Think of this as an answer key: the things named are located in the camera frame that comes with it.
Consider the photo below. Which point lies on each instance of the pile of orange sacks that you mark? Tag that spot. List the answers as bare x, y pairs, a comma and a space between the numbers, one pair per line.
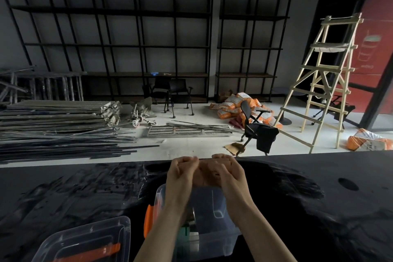
233, 105

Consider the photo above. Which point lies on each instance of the stack of grey scaffold planks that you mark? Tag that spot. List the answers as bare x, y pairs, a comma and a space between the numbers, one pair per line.
55, 114

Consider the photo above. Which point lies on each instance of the black folding chair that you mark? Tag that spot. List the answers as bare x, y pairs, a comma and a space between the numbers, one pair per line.
159, 85
179, 86

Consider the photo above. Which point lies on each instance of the person's left fingers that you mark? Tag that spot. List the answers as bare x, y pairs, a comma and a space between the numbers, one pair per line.
186, 163

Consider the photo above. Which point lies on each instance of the black office chair with armrests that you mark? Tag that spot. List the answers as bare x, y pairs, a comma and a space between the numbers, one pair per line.
246, 111

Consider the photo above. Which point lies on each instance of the pile of dark metal rods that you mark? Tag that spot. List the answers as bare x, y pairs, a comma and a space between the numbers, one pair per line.
61, 148

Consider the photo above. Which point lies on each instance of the bundle of caster wheels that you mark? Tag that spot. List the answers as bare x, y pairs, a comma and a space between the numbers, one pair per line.
141, 113

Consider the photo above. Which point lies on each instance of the brown cardboard box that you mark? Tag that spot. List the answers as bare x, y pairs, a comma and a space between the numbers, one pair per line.
225, 96

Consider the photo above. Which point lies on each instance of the single orange white bag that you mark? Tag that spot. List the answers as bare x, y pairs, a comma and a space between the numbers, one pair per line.
368, 142

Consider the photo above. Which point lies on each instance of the clear plastic box orange latch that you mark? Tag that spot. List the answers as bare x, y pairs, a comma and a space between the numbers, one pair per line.
211, 212

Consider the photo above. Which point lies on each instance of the person's right fingers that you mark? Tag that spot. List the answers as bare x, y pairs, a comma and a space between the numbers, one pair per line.
219, 163

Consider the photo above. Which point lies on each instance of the black folded stand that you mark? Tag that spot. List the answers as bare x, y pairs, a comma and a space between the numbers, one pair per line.
337, 108

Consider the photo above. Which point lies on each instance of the person's right forearm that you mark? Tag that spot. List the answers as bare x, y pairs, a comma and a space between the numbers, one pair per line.
261, 234

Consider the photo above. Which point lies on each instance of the brown cardboard piece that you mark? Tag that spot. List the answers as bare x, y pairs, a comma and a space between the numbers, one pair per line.
235, 148

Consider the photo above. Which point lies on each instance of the black garment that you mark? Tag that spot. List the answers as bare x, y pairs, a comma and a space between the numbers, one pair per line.
266, 137

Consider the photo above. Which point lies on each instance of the wide black metal shelf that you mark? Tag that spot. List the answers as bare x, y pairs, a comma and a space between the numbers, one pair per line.
135, 13

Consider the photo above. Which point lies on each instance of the wooden stepladder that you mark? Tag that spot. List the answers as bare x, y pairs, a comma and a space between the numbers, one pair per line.
321, 70

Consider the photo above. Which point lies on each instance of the narrow black metal shelf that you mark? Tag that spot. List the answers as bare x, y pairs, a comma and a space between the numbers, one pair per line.
253, 17

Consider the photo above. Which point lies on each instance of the red glass partition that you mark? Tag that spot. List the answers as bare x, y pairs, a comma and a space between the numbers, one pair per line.
371, 40

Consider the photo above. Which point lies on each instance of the pinkish brown soft pouch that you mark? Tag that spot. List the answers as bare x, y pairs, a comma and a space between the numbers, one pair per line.
206, 177

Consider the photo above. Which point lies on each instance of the round black pedestal table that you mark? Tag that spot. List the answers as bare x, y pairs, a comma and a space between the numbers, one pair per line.
285, 90

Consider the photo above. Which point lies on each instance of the person's left hand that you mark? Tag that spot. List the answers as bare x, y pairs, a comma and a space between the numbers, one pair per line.
179, 179

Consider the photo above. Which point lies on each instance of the person's left forearm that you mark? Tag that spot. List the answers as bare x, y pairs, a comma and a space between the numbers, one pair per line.
162, 234

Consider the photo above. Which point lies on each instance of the person's right hand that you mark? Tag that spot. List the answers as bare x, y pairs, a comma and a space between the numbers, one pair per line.
230, 179

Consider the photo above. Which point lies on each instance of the grey metal scaffold frame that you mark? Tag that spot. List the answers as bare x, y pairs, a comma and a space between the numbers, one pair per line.
46, 85

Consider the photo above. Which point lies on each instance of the grey metal grid panel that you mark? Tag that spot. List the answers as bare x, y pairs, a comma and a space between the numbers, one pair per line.
184, 131

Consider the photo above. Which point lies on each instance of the white item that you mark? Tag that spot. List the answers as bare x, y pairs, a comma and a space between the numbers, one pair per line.
194, 238

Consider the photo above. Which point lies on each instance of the green item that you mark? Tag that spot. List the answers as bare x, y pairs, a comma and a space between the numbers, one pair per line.
185, 231

